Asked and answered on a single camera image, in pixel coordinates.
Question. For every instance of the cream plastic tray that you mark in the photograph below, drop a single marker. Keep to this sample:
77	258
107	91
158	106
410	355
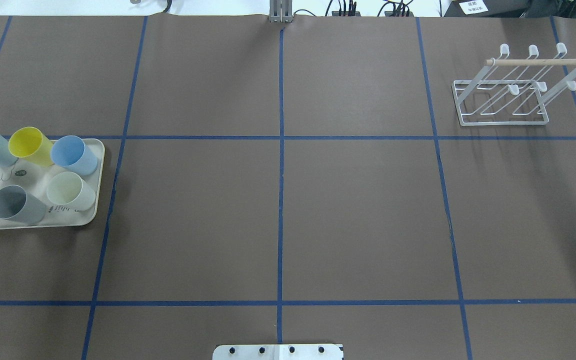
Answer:
35	179

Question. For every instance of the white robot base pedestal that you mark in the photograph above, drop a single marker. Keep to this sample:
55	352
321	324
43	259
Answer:
299	351

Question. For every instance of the white wire cup rack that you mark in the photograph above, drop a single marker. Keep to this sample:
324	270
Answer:
514	92

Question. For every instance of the yellow plastic cup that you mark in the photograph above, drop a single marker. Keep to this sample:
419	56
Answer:
31	145

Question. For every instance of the grey plastic cup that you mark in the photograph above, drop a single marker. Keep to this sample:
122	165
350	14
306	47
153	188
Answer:
19	206

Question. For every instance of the pale green plastic cup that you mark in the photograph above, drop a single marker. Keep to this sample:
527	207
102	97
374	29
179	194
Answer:
68	189

